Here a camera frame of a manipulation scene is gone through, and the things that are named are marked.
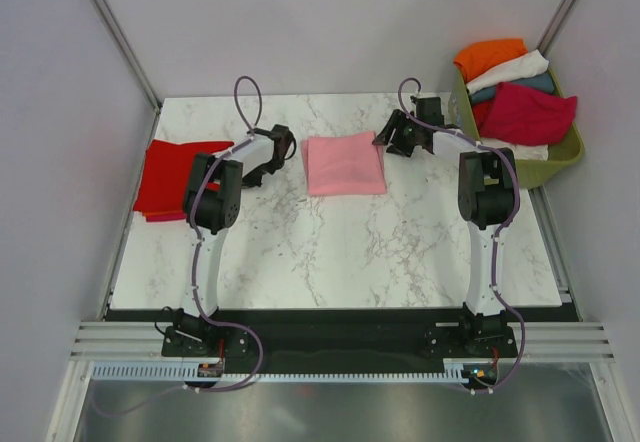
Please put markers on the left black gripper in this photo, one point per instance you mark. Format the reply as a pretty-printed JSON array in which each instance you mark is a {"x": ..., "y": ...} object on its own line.
[{"x": 251, "y": 182}]

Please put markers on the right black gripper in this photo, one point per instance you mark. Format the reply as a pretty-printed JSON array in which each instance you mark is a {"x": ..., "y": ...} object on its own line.
[{"x": 383, "y": 138}]

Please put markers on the pink t-shirt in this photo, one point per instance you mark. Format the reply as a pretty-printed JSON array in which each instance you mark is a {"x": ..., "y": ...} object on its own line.
[{"x": 350, "y": 165}]

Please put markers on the red t-shirt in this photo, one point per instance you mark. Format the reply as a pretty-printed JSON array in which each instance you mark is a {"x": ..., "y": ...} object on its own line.
[
  {"x": 480, "y": 112},
  {"x": 166, "y": 172}
]

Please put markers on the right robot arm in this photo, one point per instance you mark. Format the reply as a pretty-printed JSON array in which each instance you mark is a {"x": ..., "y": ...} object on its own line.
[{"x": 488, "y": 191}]

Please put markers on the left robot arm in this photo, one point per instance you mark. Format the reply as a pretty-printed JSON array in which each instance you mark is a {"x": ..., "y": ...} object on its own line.
[{"x": 212, "y": 203}]

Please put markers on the red t-shirt in basket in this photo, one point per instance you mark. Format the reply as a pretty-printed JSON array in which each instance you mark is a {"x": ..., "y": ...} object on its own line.
[{"x": 480, "y": 112}]

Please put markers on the orange t-shirt in basket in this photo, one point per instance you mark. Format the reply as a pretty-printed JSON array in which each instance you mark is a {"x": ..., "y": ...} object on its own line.
[{"x": 479, "y": 57}]

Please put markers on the crimson t-shirt in basket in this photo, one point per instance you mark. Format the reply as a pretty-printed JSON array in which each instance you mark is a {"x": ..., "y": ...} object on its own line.
[{"x": 526, "y": 116}]

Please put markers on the white cloth basket bottom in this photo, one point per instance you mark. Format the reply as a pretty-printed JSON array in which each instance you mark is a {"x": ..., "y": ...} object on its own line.
[{"x": 521, "y": 152}]

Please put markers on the white t-shirt in basket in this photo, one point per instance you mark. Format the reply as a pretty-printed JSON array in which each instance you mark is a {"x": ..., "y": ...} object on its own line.
[{"x": 529, "y": 65}]

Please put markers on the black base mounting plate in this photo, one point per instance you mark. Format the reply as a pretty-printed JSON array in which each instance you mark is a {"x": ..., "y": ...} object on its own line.
[{"x": 341, "y": 340}]

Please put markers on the right aluminium frame post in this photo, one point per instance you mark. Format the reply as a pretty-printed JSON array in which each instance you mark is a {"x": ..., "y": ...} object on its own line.
[{"x": 555, "y": 25}]

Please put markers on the aluminium frame post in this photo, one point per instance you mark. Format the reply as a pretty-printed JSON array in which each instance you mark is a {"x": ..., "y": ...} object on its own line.
[
  {"x": 555, "y": 25},
  {"x": 118, "y": 36}
]

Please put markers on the left aluminium frame post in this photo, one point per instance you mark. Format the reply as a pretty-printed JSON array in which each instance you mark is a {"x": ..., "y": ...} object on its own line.
[{"x": 118, "y": 36}]

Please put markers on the white slotted cable duct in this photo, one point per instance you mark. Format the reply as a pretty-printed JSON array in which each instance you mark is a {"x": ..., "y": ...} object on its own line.
[{"x": 195, "y": 372}]

